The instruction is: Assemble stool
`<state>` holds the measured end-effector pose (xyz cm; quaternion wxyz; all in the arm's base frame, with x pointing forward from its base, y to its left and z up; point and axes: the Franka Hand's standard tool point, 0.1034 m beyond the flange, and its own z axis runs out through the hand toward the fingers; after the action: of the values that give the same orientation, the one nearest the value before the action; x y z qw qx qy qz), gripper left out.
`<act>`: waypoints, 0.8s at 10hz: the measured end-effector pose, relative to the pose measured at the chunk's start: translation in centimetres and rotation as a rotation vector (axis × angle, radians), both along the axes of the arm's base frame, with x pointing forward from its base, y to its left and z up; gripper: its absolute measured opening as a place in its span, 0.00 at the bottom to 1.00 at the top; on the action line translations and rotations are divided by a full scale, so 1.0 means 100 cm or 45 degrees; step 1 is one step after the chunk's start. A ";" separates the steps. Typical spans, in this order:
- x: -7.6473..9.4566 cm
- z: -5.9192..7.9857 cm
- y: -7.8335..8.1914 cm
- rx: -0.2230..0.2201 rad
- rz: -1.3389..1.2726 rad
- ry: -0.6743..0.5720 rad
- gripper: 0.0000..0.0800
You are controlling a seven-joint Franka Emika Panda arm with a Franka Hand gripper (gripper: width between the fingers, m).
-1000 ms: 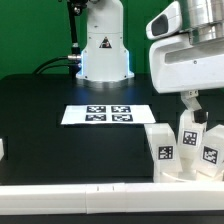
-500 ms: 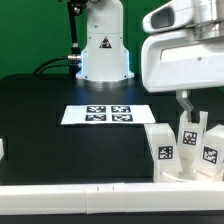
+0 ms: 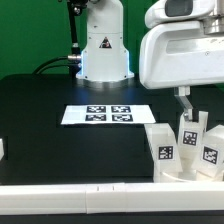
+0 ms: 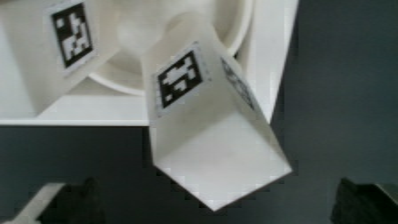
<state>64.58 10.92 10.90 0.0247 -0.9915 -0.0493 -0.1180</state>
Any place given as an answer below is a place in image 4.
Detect white round stool seat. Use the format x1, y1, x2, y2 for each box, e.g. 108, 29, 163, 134
88, 0, 254, 96

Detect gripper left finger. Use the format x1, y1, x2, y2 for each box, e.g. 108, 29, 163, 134
7, 178, 106, 224

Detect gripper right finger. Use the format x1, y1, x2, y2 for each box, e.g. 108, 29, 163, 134
330, 178, 398, 224

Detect white front rail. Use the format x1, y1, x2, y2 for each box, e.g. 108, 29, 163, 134
0, 78, 152, 128

